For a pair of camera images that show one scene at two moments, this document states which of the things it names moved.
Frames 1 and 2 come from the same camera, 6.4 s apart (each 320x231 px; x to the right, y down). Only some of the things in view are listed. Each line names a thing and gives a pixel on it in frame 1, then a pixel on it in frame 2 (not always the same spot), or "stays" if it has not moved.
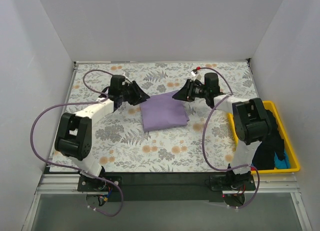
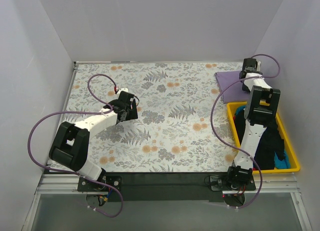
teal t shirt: (283, 164) stays
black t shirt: (264, 156) stays
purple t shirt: (162, 111) to (235, 93)
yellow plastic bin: (293, 160) stays
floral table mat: (169, 116) stays
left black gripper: (132, 92) to (131, 108)
